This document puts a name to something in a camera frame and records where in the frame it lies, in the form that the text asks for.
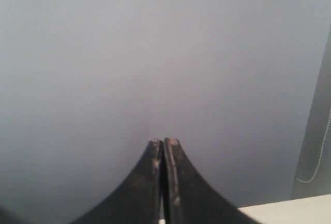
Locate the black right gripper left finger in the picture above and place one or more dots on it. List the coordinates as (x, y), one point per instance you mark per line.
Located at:
(137, 199)

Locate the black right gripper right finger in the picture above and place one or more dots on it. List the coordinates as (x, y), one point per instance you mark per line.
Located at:
(189, 198)

